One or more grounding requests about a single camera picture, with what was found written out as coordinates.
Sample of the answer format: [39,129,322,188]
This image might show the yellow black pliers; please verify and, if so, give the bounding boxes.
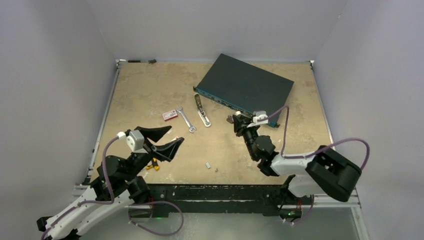
[145,158,160,171]

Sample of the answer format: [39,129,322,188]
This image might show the black screwdriver at wall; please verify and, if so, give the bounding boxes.
[127,59,157,64]

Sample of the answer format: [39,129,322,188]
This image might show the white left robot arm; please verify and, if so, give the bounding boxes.
[36,126,185,240]

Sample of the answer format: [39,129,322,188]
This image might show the green and white stapler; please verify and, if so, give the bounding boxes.
[194,93,212,128]

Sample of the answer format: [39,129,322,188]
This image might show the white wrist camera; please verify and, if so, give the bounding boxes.
[247,110,269,128]
[116,130,147,154]

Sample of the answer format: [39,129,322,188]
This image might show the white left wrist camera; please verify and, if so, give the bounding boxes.
[116,130,147,154]

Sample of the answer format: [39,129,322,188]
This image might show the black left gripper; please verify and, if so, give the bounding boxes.
[123,125,184,181]

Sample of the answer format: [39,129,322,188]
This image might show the silver open-end wrench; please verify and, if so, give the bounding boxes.
[175,106,197,133]

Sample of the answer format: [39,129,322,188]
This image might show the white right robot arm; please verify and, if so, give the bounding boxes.
[227,111,363,204]

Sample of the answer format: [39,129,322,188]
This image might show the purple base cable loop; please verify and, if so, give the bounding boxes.
[127,195,185,235]

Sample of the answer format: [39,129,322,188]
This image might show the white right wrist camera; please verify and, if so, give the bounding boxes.
[247,110,269,128]

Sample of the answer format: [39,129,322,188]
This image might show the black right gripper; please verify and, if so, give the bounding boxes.
[232,113,260,160]

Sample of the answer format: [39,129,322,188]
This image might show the dark blue network switch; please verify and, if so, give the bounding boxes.
[193,53,294,116]

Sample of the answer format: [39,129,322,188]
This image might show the red staple box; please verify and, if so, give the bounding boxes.
[162,109,178,121]

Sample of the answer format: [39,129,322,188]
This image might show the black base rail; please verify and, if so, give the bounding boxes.
[136,183,312,218]

